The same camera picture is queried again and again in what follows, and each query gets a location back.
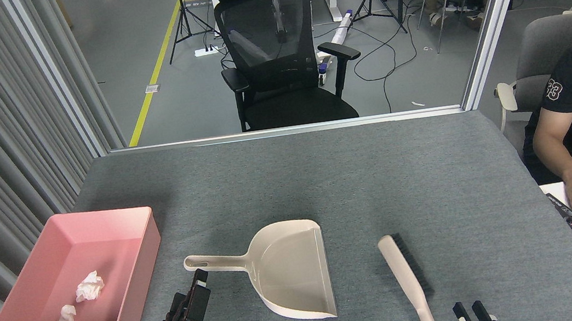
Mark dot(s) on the beige hand brush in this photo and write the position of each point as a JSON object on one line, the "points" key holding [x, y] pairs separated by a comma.
{"points": [[399, 267]]}

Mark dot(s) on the small white paper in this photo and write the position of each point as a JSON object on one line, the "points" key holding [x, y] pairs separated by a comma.
{"points": [[90, 287]]}

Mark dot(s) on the beige plastic dustpan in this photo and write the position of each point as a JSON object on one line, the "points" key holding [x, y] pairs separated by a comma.
{"points": [[292, 270]]}

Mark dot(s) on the pink plastic bin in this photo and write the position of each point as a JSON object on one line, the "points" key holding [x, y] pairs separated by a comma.
{"points": [[110, 250]]}

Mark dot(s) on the black box with red buttons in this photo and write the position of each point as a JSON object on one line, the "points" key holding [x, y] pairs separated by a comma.
{"points": [[566, 212]]}

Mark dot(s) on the white floor plate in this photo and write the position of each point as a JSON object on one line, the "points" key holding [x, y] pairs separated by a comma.
{"points": [[151, 88]]}

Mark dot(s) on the white power strip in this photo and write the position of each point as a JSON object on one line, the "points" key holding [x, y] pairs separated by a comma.
{"points": [[205, 51]]}

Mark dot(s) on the black mesh office chair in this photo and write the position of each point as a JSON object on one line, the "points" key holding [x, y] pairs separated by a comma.
{"points": [[269, 35]]}

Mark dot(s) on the silver post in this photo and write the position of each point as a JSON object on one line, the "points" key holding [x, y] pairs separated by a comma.
{"points": [[494, 17], [56, 74]]}

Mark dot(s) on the grey chair with white frame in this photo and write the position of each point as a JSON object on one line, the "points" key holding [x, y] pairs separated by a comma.
{"points": [[545, 49]]}

